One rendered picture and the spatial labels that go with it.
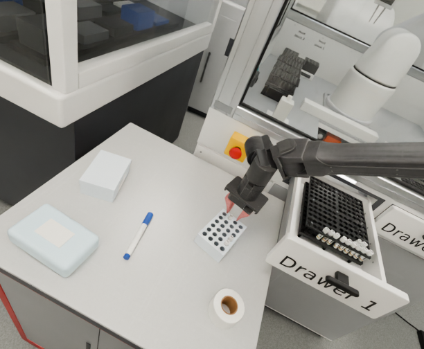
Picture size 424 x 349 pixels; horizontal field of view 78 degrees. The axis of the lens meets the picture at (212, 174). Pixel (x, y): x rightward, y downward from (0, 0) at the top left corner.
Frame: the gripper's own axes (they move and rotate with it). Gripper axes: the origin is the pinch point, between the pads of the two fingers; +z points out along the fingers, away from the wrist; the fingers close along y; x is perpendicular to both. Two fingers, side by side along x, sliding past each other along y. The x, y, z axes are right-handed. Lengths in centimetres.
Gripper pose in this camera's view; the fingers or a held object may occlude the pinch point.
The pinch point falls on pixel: (233, 214)
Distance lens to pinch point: 72.9
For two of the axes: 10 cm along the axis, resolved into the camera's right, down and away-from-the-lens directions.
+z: -3.2, 6.9, 6.5
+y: -7.7, -5.9, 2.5
